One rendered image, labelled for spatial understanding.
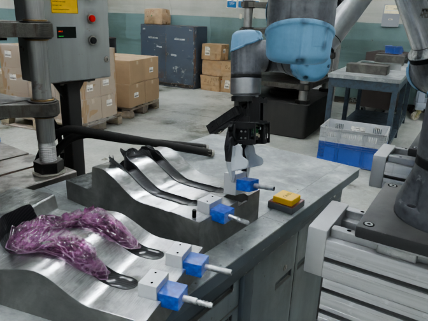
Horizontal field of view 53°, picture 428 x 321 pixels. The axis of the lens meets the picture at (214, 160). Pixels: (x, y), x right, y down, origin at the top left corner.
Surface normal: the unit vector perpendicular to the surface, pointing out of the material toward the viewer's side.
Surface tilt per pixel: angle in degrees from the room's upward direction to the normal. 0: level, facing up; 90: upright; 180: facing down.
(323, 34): 93
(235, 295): 90
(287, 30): 93
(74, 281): 29
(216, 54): 90
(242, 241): 0
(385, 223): 0
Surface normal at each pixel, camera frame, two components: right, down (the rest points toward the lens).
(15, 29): 0.27, 0.32
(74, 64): 0.80, 0.22
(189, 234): -0.60, 0.24
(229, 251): 0.04, -0.94
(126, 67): -0.33, 0.29
